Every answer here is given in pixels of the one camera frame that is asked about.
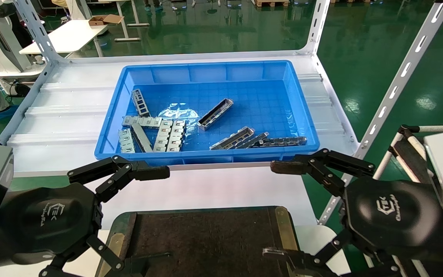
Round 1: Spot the blue plastic bin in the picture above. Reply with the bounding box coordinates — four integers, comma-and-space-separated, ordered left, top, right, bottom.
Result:
94, 60, 320, 167

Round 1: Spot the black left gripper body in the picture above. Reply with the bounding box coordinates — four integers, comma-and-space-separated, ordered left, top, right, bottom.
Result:
0, 182, 103, 267

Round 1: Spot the metal channel bracket with cutouts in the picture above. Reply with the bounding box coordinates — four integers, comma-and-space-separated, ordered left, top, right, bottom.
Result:
197, 98, 234, 132
209, 126, 256, 151

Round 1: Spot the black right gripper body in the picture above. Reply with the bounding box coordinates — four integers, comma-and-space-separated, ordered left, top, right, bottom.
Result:
342, 177, 443, 270

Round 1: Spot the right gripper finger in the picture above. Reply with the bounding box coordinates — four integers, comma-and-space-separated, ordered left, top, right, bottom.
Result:
263, 229, 399, 277
270, 148, 376, 198

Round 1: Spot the narrow grey metal bracket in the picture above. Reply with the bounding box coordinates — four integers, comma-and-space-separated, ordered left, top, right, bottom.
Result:
236, 132, 270, 150

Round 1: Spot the grey flat metal bar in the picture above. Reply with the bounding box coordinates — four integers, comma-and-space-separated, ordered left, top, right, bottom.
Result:
131, 123, 154, 153

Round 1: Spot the small silver metal bracket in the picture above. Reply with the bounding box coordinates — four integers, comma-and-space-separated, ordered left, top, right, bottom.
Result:
118, 128, 136, 154

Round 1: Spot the white slotted shelf rack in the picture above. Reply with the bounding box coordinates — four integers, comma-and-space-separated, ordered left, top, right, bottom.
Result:
0, 0, 443, 226

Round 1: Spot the long silver metal bracket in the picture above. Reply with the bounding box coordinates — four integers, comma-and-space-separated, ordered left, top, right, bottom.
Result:
122, 115, 163, 128

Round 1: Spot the white table leg frame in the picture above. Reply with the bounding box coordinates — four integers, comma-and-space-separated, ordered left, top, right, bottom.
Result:
114, 0, 150, 42

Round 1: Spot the dark long metal strip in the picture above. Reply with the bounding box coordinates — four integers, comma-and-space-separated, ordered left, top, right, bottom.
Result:
252, 136, 308, 148

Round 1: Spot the white background table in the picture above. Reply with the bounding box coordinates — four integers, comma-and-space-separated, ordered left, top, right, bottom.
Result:
19, 19, 109, 58

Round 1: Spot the open cardboard box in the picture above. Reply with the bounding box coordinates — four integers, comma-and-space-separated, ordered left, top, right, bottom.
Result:
88, 14, 124, 27

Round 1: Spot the white tube cart dark shelf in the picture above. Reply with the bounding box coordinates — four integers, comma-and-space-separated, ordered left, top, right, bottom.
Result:
364, 124, 443, 277

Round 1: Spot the silver slotted metal plate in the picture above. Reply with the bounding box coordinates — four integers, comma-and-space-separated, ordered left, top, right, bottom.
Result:
167, 120, 186, 153
153, 120, 173, 153

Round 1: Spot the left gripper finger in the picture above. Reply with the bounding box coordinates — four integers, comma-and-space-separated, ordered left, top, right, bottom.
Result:
67, 155, 170, 203
45, 235, 173, 277

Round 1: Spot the dark perforated metal frame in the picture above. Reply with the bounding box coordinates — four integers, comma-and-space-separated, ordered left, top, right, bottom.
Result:
132, 88, 151, 117

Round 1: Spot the black container with brass edges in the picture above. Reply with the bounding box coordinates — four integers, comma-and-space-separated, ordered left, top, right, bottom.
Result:
95, 206, 303, 277

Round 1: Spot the wooden pallet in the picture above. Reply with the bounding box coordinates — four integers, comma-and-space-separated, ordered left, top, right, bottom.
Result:
254, 0, 291, 8

